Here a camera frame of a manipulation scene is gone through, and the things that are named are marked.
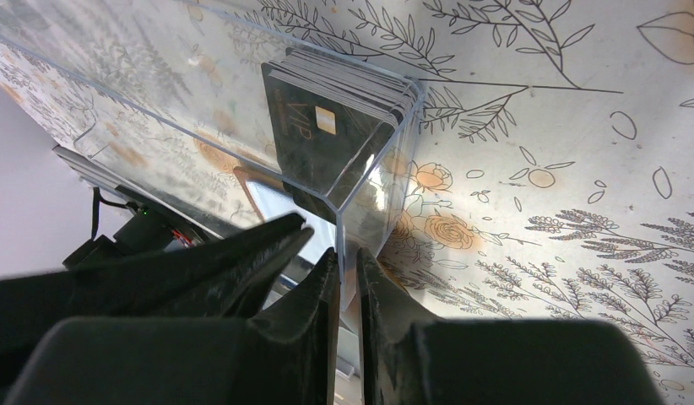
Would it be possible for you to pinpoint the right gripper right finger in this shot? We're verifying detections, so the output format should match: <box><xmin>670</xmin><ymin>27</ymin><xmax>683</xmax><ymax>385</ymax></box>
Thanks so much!
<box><xmin>356</xmin><ymin>249</ymin><xmax>662</xmax><ymax>404</ymax></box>

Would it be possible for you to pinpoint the brown leather card holder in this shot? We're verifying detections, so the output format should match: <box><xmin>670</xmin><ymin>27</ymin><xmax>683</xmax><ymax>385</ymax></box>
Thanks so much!
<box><xmin>232</xmin><ymin>166</ymin><xmax>348</xmax><ymax>292</ymax></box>

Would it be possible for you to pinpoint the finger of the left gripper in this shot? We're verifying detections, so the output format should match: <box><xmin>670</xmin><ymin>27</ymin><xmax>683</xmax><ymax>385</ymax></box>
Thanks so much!
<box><xmin>0</xmin><ymin>213</ymin><xmax>314</xmax><ymax>375</ymax></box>

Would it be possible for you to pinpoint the floral tablecloth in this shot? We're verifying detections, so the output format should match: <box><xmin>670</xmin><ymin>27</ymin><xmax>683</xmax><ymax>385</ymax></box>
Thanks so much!
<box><xmin>0</xmin><ymin>1</ymin><xmax>694</xmax><ymax>404</ymax></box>

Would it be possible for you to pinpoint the clear plastic box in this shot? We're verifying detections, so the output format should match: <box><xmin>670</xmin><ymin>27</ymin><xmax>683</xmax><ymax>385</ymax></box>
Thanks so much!
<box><xmin>0</xmin><ymin>1</ymin><xmax>425</xmax><ymax>306</ymax></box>

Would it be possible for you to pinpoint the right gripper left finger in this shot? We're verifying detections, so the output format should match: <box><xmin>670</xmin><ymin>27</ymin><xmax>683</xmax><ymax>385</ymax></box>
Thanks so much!
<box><xmin>5</xmin><ymin>249</ymin><xmax>339</xmax><ymax>404</ymax></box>

